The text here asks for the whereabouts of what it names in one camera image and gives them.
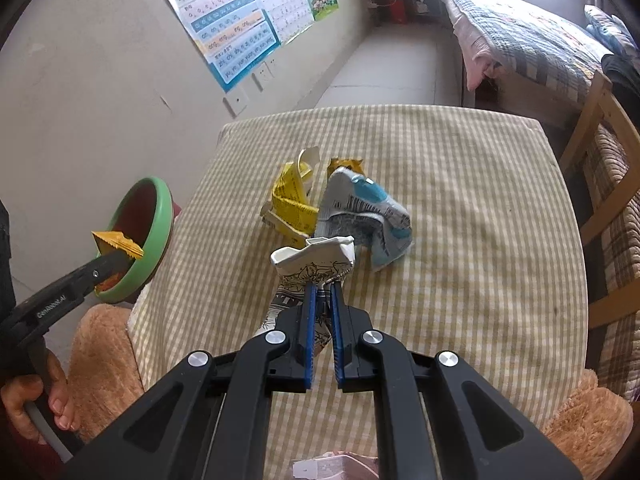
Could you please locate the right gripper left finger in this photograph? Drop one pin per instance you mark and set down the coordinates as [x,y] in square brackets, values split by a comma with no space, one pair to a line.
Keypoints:
[208,417]

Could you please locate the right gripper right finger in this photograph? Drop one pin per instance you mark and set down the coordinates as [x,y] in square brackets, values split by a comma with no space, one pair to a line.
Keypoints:
[435,416]

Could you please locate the yellow brown snack wrapper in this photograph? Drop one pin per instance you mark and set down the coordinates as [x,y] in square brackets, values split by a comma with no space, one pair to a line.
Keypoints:
[110,241]

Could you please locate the black white carton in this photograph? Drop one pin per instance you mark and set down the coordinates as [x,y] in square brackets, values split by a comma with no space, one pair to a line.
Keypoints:
[321,262]

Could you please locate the blue white wrapper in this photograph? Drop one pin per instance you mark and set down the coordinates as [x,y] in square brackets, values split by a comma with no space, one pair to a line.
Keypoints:
[355,205]

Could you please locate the green red trash bin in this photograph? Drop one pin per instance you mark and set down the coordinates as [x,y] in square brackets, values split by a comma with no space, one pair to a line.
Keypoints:
[146,215]

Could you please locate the pale pink torn wrapper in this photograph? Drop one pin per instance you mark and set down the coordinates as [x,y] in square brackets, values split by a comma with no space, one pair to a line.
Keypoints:
[336,466]

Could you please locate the crushed yellow carton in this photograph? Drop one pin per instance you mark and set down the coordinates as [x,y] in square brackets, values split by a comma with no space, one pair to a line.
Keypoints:
[288,209]

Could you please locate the dark clothes pile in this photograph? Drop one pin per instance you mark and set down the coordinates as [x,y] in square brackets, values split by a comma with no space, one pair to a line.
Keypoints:
[625,85]

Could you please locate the bed with plaid quilt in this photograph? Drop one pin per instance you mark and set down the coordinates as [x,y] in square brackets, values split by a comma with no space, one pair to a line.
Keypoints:
[498,37]

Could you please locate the blue floral bedding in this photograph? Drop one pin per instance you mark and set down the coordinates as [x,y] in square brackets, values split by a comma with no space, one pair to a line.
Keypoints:
[612,32]

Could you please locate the red bucket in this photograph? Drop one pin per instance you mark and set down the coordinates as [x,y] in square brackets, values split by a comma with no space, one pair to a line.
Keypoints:
[398,13]

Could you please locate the wooden chair frame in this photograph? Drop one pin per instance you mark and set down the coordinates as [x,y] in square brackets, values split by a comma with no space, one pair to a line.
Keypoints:
[604,148]

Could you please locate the white wall socket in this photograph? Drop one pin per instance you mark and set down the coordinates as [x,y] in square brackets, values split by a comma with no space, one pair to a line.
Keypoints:
[236,100]

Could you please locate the blue pinyin wall poster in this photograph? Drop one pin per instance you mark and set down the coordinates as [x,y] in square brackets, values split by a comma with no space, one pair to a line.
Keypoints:
[233,36]

